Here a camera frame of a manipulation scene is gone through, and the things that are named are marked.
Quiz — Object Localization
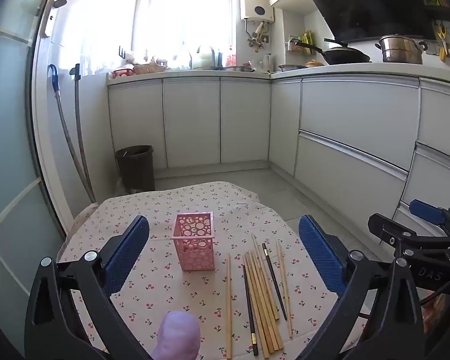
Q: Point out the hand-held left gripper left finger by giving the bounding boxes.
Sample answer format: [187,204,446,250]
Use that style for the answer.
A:
[24,215,151,360]

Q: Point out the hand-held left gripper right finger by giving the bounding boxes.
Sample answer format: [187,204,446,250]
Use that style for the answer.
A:
[298,215,426,360]

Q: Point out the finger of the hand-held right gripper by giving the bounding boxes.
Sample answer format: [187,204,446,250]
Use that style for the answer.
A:
[367,213,450,261]
[409,199,450,233]

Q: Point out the black chopstick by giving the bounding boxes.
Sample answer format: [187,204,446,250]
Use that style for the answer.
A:
[241,264,260,357]
[262,243,288,322]

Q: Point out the pink perforated utensil basket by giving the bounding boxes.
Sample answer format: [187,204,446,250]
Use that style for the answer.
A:
[171,212,216,272]

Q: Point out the cherry print tablecloth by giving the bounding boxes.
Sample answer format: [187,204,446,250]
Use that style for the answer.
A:
[56,181,372,360]

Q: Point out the dark brown trash bin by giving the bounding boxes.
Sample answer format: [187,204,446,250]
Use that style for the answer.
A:
[115,145,156,194]

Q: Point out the white kitchen cabinet unit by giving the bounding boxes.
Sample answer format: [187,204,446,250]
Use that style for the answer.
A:
[107,64,450,256]

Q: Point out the mop pole with black grip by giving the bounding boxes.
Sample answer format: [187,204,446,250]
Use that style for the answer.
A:
[69,64,98,203]

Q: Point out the stainless steel pot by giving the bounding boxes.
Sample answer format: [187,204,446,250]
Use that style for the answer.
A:
[375,34,428,64]

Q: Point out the black wok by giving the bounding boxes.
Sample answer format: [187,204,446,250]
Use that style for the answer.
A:
[294,38,372,65]

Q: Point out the pale kettle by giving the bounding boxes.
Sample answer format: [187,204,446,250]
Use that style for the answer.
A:
[190,45,215,70]

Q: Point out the black range hood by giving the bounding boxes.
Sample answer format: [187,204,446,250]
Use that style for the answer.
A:
[296,0,450,42]

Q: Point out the water heater pipes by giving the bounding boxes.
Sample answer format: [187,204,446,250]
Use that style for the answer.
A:
[245,19,271,51]

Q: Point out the kitchen window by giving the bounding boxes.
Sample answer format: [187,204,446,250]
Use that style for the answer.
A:
[133,0,235,70]

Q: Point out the white water heater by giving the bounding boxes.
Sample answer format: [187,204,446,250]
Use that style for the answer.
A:
[239,0,275,21]

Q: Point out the wall rack with yellow packets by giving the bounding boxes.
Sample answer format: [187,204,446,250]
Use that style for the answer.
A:
[287,30,316,55]

